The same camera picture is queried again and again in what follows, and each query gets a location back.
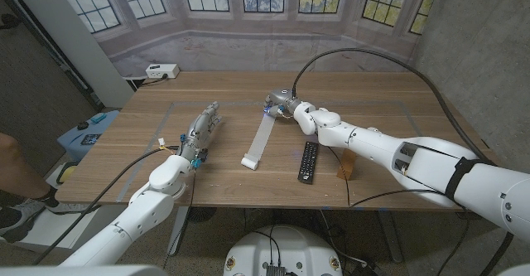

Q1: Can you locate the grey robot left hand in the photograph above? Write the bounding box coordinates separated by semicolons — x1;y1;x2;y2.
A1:
177;100;223;163

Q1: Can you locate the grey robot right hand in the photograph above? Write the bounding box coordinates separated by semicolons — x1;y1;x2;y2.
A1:
263;87;301;118

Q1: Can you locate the white bandage roll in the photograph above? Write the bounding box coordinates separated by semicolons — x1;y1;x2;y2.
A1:
240;112;277;172

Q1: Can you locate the black TV remote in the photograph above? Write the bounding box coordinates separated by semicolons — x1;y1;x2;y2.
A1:
296;141;320;185

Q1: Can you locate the orange wooden block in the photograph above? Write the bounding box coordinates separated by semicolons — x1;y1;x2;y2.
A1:
335;148;358;182

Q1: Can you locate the printed window backdrop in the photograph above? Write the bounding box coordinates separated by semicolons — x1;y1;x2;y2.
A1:
51;0;442;78

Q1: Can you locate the white power strip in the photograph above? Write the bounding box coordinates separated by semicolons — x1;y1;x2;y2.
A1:
145;63;181;80

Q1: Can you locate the black round floor base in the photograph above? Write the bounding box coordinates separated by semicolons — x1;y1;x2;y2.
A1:
185;206;219;224

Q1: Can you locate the grey table leg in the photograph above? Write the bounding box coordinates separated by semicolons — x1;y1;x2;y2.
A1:
376;209;403;264
166;206;190;256

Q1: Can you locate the black white marker tag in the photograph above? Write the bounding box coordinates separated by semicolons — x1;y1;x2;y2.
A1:
80;133;103;146

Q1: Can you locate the blue storage box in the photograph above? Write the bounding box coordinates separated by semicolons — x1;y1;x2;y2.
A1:
56;109;120;163

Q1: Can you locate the yellow black floor tool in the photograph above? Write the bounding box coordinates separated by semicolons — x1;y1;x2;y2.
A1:
55;162;80;186

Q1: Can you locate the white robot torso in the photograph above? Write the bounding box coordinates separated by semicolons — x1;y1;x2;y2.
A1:
223;225;344;276

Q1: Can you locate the person's bare leg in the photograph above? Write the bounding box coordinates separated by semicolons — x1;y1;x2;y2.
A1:
0;131;49;201

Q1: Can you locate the white floor mat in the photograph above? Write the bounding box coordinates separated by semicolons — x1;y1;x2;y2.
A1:
16;163;109;246

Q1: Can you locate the grey black sneaker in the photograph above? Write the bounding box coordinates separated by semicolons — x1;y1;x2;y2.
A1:
0;186;100;244

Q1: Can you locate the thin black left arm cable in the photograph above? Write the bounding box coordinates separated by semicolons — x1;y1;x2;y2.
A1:
161;167;197;269

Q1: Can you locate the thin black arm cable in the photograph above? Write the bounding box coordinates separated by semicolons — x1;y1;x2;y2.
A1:
326;145;471;276
161;167;197;269

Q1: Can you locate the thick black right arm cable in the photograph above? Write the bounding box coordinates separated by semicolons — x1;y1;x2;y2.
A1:
291;47;517;276

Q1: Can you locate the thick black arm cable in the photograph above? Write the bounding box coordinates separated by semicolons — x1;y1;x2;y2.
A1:
291;47;517;276
31;144;181;266

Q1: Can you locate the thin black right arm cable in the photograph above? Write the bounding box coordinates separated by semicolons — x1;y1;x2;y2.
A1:
326;145;471;276

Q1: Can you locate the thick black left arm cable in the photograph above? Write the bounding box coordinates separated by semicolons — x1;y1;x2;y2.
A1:
31;144;181;266

